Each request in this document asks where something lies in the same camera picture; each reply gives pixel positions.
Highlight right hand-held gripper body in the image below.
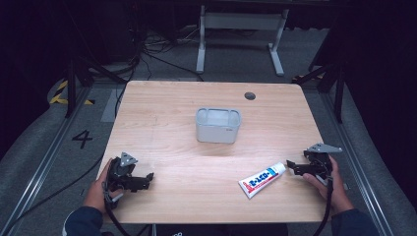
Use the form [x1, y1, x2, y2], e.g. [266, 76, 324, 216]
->
[303, 142, 344, 181]

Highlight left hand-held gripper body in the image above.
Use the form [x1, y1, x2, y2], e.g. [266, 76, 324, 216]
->
[103, 151, 139, 209]

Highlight white toothpaste tube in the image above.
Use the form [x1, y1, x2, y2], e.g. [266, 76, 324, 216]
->
[237, 161, 287, 200]

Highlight grey plastic container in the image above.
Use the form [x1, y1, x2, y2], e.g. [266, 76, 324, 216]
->
[195, 107, 243, 145]

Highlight person's left hand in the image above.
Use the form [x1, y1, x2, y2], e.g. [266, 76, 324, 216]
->
[83, 159, 125, 214]

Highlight person's right hand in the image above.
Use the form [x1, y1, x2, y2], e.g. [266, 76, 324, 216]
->
[302, 154, 356, 216]

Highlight black metal stand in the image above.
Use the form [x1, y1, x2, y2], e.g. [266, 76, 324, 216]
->
[291, 60, 346, 125]
[63, 53, 128, 119]

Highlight metal floor rail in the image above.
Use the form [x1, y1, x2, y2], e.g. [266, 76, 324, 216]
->
[0, 86, 93, 236]
[319, 91, 396, 236]

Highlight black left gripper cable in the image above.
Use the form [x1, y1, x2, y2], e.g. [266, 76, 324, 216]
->
[101, 181, 133, 236]

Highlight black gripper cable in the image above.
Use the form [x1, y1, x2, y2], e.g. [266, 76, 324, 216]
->
[311, 175, 334, 236]
[101, 181, 133, 236]

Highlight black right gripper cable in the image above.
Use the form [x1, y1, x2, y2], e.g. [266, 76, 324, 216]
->
[311, 175, 334, 236]

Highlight black floor cable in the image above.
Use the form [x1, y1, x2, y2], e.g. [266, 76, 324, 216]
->
[0, 151, 106, 236]

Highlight tangle of black cables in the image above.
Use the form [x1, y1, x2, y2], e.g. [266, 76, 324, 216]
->
[112, 19, 205, 117]

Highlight white metal table frame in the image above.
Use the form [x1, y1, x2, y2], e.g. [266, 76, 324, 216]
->
[195, 4, 290, 78]

